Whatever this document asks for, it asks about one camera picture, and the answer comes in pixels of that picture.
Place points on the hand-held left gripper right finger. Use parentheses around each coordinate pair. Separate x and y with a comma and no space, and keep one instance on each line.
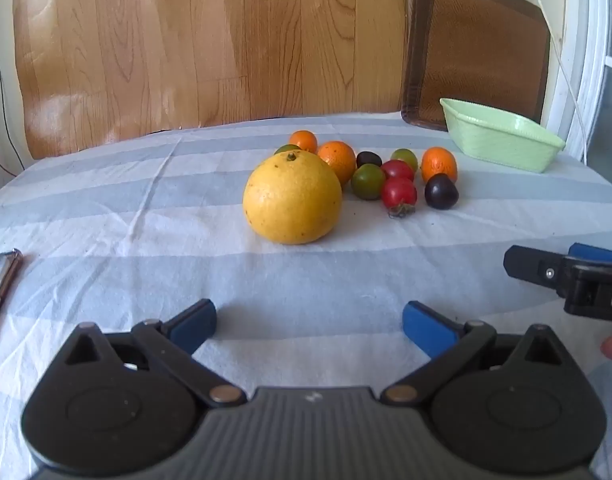
(428,330)

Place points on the dark purple tomato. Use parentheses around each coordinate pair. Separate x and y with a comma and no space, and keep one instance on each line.
(368,159)
(441,191)

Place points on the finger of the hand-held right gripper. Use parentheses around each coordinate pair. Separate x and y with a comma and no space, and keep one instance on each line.
(530,265)
(593,252)

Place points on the striped blue bed sheet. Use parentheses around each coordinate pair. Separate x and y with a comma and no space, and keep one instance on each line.
(136,240)

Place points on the green tomato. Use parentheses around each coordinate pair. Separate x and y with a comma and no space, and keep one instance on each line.
(405,157)
(368,182)
(286,149)

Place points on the wood-pattern vinyl sheet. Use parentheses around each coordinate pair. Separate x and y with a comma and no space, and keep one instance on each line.
(161,50)

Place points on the brown woven mat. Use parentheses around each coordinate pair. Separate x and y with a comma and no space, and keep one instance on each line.
(475,50)

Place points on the small orange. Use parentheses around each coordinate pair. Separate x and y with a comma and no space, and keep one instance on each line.
(338,160)
(439,164)
(304,141)

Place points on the large yellow grapefruit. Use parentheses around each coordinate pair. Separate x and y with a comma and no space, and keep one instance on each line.
(292,200)

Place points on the light green plastic basket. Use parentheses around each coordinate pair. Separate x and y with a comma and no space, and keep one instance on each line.
(505,147)

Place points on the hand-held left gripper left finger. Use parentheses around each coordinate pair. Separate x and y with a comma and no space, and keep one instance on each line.
(196,322)

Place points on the white framed window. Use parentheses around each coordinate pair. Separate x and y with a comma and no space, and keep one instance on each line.
(593,35)

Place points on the red tomato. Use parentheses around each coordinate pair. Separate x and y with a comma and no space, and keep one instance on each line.
(397,169)
(399,194)

